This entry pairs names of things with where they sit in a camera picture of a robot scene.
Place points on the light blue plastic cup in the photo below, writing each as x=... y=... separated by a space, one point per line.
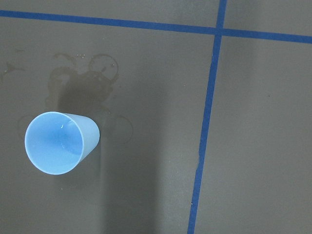
x=57 y=142

